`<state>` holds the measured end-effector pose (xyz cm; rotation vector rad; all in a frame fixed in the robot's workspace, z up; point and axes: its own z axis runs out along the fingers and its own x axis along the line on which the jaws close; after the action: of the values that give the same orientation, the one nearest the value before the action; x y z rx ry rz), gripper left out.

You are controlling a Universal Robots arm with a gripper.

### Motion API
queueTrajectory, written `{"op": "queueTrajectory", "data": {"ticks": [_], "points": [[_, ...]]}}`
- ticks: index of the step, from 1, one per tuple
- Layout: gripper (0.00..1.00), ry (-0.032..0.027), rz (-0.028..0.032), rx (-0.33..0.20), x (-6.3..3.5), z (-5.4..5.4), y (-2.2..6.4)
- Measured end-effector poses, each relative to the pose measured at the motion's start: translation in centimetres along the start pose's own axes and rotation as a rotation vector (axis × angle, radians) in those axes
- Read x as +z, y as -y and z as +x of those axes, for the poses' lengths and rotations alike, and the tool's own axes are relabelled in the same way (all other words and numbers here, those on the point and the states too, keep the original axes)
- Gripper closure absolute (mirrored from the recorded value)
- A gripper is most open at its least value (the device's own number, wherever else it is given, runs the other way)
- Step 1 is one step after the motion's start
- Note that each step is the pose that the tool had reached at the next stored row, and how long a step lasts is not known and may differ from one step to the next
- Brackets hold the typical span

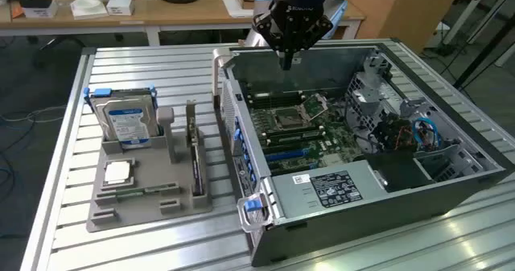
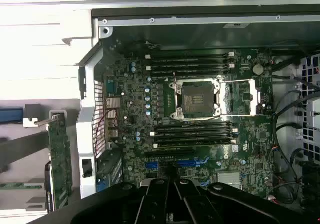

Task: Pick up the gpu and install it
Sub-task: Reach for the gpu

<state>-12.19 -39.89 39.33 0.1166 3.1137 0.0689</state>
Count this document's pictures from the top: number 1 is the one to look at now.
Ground green RAM stick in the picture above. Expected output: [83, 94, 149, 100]
[115, 183, 172, 197]

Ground metal disk bay cage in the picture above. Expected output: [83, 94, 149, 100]
[345, 56, 393, 118]

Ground silver chipset heatsink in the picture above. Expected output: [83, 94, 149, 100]
[321, 155, 345, 167]

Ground CPU socket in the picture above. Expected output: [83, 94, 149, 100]
[271, 106, 313, 130]

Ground white flat box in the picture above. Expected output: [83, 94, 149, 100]
[221, 0, 256, 18]

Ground hard disk with blue carrier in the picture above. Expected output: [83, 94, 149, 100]
[83, 85, 159, 150]

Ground open socket cover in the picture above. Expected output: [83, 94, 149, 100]
[299, 92, 329, 124]

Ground wooden cabinet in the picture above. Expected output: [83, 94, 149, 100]
[345, 0, 469, 54]

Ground blue network cable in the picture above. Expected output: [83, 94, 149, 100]
[0, 113, 36, 238]

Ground grey cable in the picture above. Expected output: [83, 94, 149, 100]
[0, 104, 65, 123]

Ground black slanted pole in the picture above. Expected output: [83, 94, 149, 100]
[452, 0, 515, 91]

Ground silver CPU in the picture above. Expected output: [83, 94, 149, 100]
[103, 162, 133, 185]

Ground silver power supply unit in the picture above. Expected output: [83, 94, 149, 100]
[267, 161, 389, 219]

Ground white box with black lid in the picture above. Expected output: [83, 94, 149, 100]
[19, 0, 60, 19]

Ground black chair base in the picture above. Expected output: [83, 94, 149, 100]
[25, 35, 88, 69]

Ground orange wire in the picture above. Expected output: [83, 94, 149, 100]
[396, 126, 416, 150]

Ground grey parts rack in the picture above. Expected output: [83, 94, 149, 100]
[87, 106, 213, 234]

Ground wooden desk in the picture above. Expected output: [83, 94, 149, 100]
[0, 0, 367, 47]

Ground black RAM slot bank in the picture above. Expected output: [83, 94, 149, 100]
[259, 126, 325, 147]
[247, 89, 305, 109]

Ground black open PC case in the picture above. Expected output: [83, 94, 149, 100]
[212, 38, 515, 267]

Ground blue expansion slot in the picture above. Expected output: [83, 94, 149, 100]
[264, 150, 307, 162]

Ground blue wire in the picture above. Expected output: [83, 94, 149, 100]
[412, 117, 443, 151]

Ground white labelled box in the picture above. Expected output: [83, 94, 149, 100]
[105, 0, 136, 16]

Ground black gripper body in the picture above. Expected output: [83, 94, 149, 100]
[269, 0, 329, 52]

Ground white box with round recess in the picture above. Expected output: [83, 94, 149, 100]
[69, 0, 111, 21]

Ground low-profile graphics card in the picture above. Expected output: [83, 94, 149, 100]
[185, 99, 208, 198]

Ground green motherboard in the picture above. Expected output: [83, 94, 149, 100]
[243, 82, 369, 175]

